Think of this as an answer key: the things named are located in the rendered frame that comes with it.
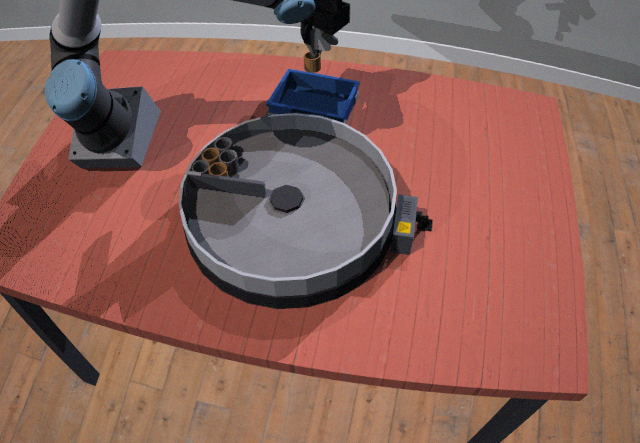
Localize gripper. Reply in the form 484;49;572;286
301;0;350;59

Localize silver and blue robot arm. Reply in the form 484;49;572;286
45;0;315;153

